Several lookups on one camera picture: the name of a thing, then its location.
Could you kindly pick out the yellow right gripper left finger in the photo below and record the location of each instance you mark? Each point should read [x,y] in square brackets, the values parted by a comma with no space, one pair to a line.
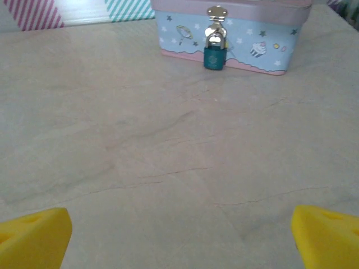
[33,241]

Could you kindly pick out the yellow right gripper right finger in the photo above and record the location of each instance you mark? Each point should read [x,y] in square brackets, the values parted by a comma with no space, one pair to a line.
[328,243]

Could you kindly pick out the teal padlock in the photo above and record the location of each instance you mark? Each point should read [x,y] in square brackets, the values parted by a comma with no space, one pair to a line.
[214,57]

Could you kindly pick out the pastel cartoon tin box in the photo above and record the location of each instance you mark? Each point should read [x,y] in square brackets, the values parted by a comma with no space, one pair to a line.
[252,22]

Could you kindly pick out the silver metal box hasp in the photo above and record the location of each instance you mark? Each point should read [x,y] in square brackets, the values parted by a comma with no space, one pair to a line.
[216,13]

